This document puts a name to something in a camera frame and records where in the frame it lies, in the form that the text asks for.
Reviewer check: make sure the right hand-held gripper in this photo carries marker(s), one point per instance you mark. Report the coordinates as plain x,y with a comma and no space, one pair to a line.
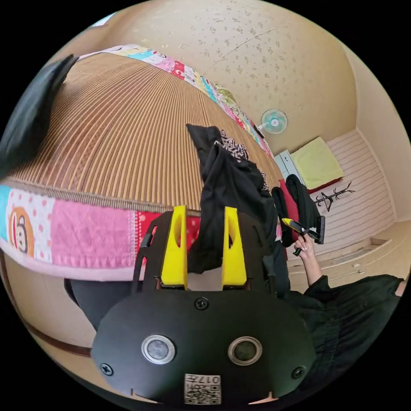
302,230

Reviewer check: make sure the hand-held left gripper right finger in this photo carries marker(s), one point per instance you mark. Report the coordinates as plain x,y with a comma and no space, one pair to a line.
235,257

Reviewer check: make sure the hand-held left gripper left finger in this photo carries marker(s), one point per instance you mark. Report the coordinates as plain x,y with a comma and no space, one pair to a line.
175,253

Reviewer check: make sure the black long sleeve shirt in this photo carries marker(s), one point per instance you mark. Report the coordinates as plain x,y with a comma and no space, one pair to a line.
224,199

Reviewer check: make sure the person's right forearm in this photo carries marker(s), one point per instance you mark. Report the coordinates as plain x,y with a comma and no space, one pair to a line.
314,271

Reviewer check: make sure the person's right hand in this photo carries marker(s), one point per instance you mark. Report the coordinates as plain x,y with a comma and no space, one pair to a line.
304,248

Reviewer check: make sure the pile of clothes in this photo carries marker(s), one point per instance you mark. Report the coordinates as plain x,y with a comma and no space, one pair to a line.
290,208

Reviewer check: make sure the white cupboard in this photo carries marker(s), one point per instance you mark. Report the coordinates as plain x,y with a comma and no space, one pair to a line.
284,164

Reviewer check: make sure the yellow folded blanket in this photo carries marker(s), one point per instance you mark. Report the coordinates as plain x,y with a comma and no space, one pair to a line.
316,162

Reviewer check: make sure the white and teal fan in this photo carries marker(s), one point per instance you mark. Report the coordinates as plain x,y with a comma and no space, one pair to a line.
274,121

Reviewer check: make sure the bed with woven mat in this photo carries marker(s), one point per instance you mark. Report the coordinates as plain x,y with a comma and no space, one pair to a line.
112,128

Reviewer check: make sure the black cushion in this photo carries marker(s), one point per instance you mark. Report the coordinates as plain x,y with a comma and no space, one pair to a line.
32,112

